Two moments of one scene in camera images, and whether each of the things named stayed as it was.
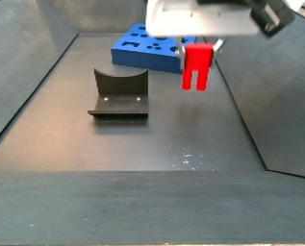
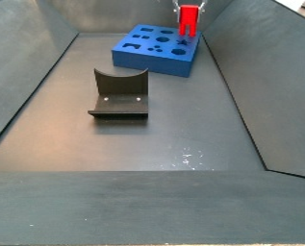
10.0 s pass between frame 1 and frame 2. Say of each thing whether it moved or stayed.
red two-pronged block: moved
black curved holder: stayed
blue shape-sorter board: stayed
